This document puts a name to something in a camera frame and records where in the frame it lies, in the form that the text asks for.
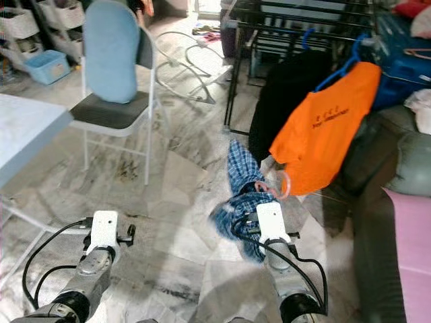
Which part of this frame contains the blue plaid shirt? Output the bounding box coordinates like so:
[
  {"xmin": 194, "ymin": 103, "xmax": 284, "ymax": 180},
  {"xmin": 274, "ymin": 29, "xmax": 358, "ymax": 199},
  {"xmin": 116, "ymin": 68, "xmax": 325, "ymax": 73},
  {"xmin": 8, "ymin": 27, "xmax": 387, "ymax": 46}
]
[{"xmin": 209, "ymin": 139, "xmax": 284, "ymax": 263}]

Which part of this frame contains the blue plastic hanger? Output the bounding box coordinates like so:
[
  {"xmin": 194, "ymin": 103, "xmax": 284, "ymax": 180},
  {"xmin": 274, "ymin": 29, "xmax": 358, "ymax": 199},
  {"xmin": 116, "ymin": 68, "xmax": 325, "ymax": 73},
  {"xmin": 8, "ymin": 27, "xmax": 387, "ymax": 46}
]
[
  {"xmin": 313, "ymin": 34, "xmax": 371, "ymax": 92},
  {"xmin": 302, "ymin": 28, "xmax": 317, "ymax": 51}
]

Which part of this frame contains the dark grey sofa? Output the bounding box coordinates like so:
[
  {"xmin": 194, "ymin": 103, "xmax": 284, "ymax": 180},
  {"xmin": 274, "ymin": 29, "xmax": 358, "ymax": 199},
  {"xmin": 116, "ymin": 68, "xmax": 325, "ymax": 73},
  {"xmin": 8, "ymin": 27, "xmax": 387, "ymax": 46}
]
[{"xmin": 330, "ymin": 104, "xmax": 431, "ymax": 323}]

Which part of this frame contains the orange shirt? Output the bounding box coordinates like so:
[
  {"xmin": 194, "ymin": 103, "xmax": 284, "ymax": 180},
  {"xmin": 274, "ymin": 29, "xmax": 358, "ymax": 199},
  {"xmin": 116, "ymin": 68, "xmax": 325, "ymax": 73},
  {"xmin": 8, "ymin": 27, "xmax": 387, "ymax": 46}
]
[{"xmin": 269, "ymin": 62, "xmax": 383, "ymax": 196}]

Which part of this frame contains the pink fabric sheet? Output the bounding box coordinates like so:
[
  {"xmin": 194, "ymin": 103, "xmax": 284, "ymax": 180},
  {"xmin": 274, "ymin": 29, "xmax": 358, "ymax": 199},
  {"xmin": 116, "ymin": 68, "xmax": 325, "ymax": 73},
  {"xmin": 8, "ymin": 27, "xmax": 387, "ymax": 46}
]
[{"xmin": 383, "ymin": 187, "xmax": 431, "ymax": 323}]

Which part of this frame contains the white folding chair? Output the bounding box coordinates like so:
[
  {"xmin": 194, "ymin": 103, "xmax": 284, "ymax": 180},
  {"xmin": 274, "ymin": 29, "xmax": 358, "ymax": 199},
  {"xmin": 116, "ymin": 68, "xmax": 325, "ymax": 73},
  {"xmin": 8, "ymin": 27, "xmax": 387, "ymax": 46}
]
[{"xmin": 71, "ymin": 27, "xmax": 157, "ymax": 186}]

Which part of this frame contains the black hanging garment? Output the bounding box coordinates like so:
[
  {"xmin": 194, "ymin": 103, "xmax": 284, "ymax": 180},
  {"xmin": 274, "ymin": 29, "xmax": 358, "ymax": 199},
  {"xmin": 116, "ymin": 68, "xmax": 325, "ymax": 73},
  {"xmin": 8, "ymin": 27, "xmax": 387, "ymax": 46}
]
[{"xmin": 248, "ymin": 48, "xmax": 334, "ymax": 161}]

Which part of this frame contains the grey green pillow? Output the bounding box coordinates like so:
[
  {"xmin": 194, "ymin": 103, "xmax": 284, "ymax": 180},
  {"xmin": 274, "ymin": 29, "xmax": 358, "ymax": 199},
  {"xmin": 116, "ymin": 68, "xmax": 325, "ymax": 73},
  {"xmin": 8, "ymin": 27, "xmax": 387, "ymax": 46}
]
[{"xmin": 387, "ymin": 131, "xmax": 431, "ymax": 197}]

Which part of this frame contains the light blue folding table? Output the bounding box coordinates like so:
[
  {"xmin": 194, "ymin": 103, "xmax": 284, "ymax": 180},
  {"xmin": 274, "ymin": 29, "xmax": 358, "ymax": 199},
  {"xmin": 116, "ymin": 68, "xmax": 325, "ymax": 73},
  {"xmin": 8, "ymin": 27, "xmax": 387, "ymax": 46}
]
[{"xmin": 0, "ymin": 93, "xmax": 85, "ymax": 283}]

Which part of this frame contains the black clothes drying rack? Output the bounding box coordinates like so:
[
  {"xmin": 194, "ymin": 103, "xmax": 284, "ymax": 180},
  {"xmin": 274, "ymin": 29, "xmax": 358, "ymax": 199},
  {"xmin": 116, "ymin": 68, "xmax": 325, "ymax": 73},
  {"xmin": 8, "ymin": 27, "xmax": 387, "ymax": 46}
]
[{"xmin": 224, "ymin": 0, "xmax": 405, "ymax": 135}]

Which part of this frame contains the white crumpled cloth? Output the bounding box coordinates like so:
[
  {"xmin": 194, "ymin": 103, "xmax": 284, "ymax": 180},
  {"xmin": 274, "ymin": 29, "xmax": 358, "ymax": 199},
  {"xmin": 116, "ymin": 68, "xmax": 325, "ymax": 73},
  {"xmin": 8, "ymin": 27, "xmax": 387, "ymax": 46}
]
[{"xmin": 404, "ymin": 87, "xmax": 431, "ymax": 132}]

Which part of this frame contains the light blue cushion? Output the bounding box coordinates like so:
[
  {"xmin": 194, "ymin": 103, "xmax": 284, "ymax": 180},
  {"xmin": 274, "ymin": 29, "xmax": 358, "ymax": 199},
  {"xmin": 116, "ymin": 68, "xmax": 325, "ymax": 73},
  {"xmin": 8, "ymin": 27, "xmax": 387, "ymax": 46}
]
[{"xmin": 82, "ymin": 0, "xmax": 142, "ymax": 105}]

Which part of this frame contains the light blue plastic bin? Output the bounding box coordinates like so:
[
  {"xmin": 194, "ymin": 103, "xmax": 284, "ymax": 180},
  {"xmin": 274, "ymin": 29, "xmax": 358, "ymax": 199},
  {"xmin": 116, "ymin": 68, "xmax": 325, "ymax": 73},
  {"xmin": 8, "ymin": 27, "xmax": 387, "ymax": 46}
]
[{"xmin": 24, "ymin": 50, "xmax": 71, "ymax": 85}]

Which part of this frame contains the dark blue crate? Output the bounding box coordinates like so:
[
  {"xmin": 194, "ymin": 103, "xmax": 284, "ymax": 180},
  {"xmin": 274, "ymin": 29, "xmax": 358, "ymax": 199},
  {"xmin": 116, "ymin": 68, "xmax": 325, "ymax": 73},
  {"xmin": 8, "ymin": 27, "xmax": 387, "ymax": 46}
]
[{"xmin": 370, "ymin": 10, "xmax": 431, "ymax": 112}]

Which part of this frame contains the pink cloth pile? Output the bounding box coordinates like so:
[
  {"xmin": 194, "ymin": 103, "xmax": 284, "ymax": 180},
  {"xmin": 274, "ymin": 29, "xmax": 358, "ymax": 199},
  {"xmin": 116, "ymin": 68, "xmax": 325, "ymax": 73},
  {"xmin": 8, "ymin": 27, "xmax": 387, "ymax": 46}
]
[{"xmin": 192, "ymin": 22, "xmax": 222, "ymax": 38}]

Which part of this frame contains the white basket shelf unit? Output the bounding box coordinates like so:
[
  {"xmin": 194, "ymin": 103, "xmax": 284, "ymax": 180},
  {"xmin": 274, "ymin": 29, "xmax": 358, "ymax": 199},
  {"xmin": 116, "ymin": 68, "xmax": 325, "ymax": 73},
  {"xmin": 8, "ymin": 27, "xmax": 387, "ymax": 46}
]
[{"xmin": 0, "ymin": 0, "xmax": 85, "ymax": 65}]

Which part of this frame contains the red cloth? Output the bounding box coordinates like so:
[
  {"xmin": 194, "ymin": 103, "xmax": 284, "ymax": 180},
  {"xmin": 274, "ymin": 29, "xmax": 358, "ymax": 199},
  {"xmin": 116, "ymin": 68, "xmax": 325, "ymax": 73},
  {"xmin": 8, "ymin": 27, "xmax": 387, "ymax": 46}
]
[{"xmin": 394, "ymin": 0, "xmax": 431, "ymax": 20}]

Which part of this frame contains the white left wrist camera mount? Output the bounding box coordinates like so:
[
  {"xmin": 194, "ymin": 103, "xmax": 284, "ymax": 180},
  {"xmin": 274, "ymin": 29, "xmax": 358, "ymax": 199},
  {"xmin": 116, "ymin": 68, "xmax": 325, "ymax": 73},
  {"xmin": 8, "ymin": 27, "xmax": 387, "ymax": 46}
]
[{"xmin": 92, "ymin": 211, "xmax": 119, "ymax": 251}]

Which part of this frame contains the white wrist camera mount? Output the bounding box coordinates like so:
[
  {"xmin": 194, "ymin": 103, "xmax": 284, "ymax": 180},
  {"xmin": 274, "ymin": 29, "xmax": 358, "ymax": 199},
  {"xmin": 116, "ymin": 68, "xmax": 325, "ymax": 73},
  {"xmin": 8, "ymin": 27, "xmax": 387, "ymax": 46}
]
[
  {"xmin": 256, "ymin": 202, "xmax": 289, "ymax": 244},
  {"xmin": 92, "ymin": 211, "xmax": 119, "ymax": 251}
]

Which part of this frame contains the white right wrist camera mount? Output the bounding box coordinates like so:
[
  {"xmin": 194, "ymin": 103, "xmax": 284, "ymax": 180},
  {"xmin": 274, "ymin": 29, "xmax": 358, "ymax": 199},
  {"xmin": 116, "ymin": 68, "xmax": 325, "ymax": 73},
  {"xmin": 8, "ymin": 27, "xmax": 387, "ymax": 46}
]
[{"xmin": 256, "ymin": 202, "xmax": 289, "ymax": 244}]

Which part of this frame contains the white wire frame stand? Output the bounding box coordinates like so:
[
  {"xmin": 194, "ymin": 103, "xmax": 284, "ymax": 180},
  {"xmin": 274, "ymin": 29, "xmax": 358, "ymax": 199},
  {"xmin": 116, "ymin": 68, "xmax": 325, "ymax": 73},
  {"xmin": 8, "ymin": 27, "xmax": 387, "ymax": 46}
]
[{"xmin": 155, "ymin": 30, "xmax": 226, "ymax": 105}]

